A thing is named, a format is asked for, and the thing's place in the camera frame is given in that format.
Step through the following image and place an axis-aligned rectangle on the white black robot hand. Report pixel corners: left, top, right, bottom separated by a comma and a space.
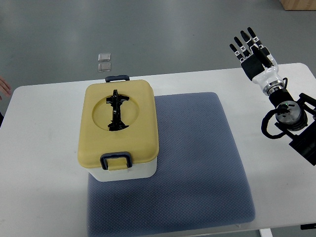
230, 27, 287, 96

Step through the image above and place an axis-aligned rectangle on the person hand at edge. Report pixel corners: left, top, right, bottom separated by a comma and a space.
0, 76, 12, 97

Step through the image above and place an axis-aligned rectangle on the yellow box lid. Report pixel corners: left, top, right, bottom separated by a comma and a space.
78, 80, 159, 171

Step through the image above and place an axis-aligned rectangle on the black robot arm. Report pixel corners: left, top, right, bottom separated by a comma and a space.
261, 88, 316, 166

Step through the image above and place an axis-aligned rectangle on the cardboard box corner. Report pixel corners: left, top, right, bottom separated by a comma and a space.
280, 0, 316, 11

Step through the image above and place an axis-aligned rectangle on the white storage box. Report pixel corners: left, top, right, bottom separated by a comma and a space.
86, 157, 157, 182

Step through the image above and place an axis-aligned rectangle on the upper metal floor plate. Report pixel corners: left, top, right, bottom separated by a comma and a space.
98, 53, 111, 62

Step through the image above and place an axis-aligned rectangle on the blue grey cushion mat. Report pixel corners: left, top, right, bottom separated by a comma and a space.
87, 92, 255, 237

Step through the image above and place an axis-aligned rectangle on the white table leg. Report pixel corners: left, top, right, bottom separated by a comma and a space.
259, 229, 273, 237

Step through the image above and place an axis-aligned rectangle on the black cable loop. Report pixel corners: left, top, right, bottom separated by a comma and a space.
261, 109, 289, 139

